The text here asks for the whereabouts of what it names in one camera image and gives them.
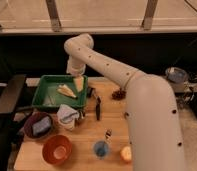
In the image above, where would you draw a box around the black chair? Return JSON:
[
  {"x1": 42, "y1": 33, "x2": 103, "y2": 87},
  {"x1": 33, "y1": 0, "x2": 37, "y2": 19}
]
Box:
[{"x1": 0, "y1": 75, "x2": 26, "y2": 171}]

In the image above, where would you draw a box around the orange bowl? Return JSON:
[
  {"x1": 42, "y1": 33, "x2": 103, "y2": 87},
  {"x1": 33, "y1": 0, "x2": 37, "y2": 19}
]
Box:
[{"x1": 42, "y1": 135, "x2": 72, "y2": 165}]

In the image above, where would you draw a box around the blue measuring cup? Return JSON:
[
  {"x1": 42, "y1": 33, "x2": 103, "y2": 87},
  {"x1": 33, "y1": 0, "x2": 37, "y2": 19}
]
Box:
[{"x1": 93, "y1": 129, "x2": 112, "y2": 159}]

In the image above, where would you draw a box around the blue sponge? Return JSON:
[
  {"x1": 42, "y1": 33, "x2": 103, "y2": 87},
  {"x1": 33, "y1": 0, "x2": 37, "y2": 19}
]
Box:
[{"x1": 32, "y1": 116, "x2": 51, "y2": 136}]

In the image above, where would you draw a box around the grey bowl on side table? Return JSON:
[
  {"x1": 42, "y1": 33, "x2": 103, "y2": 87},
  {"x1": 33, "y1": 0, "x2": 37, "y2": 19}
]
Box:
[{"x1": 165, "y1": 67, "x2": 188, "y2": 84}]

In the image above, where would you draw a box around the black handled tool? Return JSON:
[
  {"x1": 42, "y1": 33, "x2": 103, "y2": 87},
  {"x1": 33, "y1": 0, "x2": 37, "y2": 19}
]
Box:
[{"x1": 87, "y1": 87, "x2": 101, "y2": 121}]

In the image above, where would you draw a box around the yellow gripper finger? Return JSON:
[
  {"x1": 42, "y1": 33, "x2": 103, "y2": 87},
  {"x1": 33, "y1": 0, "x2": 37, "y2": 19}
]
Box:
[{"x1": 74, "y1": 76, "x2": 84, "y2": 92}]

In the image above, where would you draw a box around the green plastic tray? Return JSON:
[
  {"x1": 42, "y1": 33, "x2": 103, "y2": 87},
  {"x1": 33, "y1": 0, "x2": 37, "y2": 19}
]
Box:
[{"x1": 32, "y1": 75, "x2": 88, "y2": 111}]

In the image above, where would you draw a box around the red yellow apple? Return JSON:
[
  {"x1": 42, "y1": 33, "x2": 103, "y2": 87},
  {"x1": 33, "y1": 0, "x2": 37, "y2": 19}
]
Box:
[{"x1": 120, "y1": 146, "x2": 132, "y2": 163}]

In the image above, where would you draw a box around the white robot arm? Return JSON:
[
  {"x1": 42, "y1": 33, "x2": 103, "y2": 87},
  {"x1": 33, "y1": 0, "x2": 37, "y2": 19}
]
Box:
[{"x1": 64, "y1": 34, "x2": 188, "y2": 171}]

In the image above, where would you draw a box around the purple bowl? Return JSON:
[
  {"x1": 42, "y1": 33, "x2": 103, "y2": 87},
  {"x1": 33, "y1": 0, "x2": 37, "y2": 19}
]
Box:
[{"x1": 24, "y1": 112, "x2": 53, "y2": 139}]

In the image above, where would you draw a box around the red grapes bunch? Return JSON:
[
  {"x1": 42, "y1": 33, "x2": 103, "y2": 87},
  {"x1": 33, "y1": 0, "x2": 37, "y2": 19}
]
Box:
[{"x1": 112, "y1": 89, "x2": 126, "y2": 100}]

